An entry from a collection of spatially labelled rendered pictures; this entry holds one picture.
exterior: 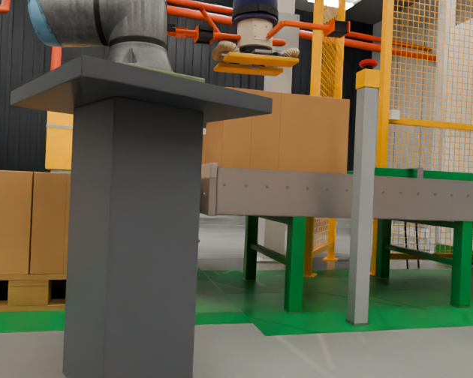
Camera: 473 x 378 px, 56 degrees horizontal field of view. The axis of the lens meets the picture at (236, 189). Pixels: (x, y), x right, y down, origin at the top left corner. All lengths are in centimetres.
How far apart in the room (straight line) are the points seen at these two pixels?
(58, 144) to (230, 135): 749
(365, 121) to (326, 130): 32
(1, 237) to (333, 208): 133
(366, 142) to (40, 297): 141
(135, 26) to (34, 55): 1175
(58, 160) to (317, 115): 757
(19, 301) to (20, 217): 32
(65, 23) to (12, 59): 1167
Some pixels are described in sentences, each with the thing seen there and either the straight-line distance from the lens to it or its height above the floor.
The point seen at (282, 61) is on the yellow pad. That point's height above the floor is 111.
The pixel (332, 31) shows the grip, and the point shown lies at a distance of 212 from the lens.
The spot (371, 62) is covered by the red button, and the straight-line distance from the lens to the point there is 187.
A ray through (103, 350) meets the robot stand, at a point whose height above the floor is 14.
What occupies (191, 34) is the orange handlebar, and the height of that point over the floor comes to 121.
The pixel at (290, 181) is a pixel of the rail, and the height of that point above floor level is 55.
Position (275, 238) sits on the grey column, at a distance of 323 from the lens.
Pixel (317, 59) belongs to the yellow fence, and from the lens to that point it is 283.
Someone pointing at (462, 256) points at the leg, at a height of 24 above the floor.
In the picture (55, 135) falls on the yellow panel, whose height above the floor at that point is 138.
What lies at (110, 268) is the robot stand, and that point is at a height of 32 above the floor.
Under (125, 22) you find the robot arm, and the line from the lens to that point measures 121.
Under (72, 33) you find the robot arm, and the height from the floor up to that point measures 89.
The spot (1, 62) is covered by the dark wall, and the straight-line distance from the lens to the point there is 1293.
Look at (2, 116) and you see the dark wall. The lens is 1269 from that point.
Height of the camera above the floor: 51
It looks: level
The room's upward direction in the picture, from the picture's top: 2 degrees clockwise
